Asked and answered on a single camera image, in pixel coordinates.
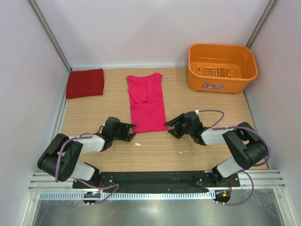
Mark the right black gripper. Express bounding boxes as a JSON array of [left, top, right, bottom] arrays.
[[165, 113, 193, 139]]

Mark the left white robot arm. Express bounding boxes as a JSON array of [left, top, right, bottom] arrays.
[[37, 117, 136, 188]]

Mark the orange plastic basket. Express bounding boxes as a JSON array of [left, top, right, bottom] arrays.
[[187, 43, 258, 94]]

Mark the pink t shirt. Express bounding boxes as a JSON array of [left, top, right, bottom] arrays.
[[127, 73, 167, 133]]

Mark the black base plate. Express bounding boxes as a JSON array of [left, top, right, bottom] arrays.
[[86, 171, 240, 194]]

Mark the folded dark red t shirt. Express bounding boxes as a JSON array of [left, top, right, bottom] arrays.
[[65, 68, 104, 99]]

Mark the white slotted cable duct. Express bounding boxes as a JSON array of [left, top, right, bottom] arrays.
[[39, 190, 215, 201]]

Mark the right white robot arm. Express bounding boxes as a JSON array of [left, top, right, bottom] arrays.
[[165, 111, 271, 186]]

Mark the aluminium frame rail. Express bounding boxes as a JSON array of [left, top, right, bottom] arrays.
[[28, 169, 286, 192]]

